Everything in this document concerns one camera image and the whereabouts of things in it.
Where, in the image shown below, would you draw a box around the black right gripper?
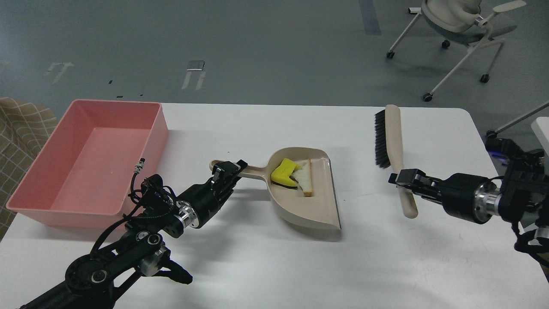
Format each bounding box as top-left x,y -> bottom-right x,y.
388,169 -> 500,224

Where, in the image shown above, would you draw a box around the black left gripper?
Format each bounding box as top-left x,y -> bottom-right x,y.
177,160 -> 248,229

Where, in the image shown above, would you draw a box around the beige hand brush black bristles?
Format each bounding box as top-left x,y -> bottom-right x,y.
374,104 -> 418,219

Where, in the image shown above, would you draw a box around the yellow sponge piece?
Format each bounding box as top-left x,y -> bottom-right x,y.
270,158 -> 302,188

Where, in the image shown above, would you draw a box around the beige plastic dustpan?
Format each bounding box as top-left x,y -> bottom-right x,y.
210,147 -> 342,230

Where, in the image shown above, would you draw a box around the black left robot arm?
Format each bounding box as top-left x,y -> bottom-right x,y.
22,160 -> 248,309

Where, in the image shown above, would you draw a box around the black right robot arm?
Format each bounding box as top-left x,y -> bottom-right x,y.
388,138 -> 548,258

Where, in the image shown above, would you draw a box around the pink plastic bin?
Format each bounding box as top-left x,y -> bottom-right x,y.
6,100 -> 169,228

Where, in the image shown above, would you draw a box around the white rolling chair background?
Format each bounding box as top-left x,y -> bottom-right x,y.
386,0 -> 527,102

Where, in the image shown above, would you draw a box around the beige checked cloth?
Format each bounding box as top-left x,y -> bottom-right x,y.
0,97 -> 57,238

